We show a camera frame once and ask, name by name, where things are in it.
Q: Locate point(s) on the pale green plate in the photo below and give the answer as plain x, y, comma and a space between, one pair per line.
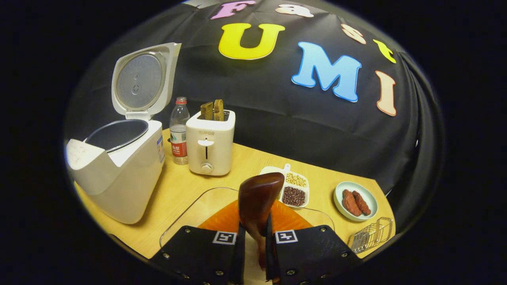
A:
373, 206

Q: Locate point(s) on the brown wooden spoon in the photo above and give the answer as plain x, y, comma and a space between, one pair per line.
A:
257, 198

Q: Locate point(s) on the clear plastic water bottle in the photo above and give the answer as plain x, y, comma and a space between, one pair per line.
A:
179, 134

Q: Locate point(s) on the white toaster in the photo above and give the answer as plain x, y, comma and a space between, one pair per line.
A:
210, 150

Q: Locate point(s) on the clear tray of white rice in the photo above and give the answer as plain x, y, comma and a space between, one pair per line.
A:
198, 209

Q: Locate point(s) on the white divided bean dish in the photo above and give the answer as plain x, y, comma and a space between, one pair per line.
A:
295, 196

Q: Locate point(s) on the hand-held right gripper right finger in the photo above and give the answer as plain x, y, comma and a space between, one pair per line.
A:
309, 253

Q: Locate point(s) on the white rice cooker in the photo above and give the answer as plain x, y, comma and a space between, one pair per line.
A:
119, 178

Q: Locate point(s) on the brown toast slice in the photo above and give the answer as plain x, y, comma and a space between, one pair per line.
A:
218, 110
206, 111

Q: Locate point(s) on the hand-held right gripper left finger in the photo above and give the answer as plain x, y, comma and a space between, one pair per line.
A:
198, 253

